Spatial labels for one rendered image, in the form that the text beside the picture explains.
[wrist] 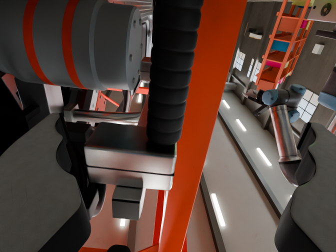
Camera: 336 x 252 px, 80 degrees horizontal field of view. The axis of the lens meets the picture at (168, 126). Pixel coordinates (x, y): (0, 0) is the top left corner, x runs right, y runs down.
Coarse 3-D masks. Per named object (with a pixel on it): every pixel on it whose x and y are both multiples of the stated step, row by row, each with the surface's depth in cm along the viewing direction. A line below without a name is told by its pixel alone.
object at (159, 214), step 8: (112, 88) 666; (144, 88) 663; (104, 96) 688; (160, 192) 275; (160, 200) 264; (160, 208) 254; (160, 216) 244; (160, 224) 235; (184, 240) 266; (184, 248) 257
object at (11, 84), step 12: (0, 72) 37; (0, 84) 38; (12, 84) 40; (0, 96) 54; (12, 96) 41; (0, 108) 53; (12, 108) 43; (0, 120) 51; (12, 120) 51; (0, 132) 48; (12, 132) 49; (24, 132) 49; (0, 144) 45
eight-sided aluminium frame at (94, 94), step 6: (72, 90) 55; (78, 90) 56; (90, 90) 55; (96, 90) 58; (72, 96) 55; (78, 96) 56; (90, 96) 55; (96, 96) 58; (72, 102) 54; (78, 102) 57; (84, 102) 55; (90, 102) 55; (78, 108) 57; (84, 108) 54; (90, 108) 55
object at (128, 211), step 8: (144, 104) 39; (144, 112) 36; (144, 120) 34; (120, 192) 21; (128, 192) 21; (136, 192) 21; (112, 200) 20; (120, 200) 20; (128, 200) 20; (136, 200) 20; (112, 208) 21; (120, 208) 21; (128, 208) 21; (136, 208) 21; (112, 216) 21; (120, 216) 21; (128, 216) 21; (136, 216) 21
